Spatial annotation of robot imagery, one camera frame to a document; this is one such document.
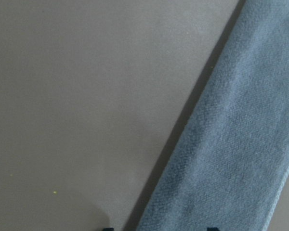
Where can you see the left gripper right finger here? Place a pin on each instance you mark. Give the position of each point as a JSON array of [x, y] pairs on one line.
[[212, 229]]

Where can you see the pink and grey towel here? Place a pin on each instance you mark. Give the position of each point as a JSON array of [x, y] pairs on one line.
[[231, 162]]

